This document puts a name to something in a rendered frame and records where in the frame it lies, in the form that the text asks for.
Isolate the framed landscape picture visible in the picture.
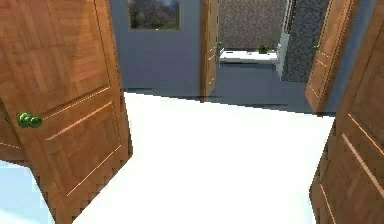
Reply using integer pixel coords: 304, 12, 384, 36
126, 0, 183, 32

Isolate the brown wooden room door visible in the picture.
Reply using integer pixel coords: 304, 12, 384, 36
0, 98, 30, 165
199, 0, 221, 99
0, 0, 134, 224
309, 0, 384, 224
304, 0, 362, 114

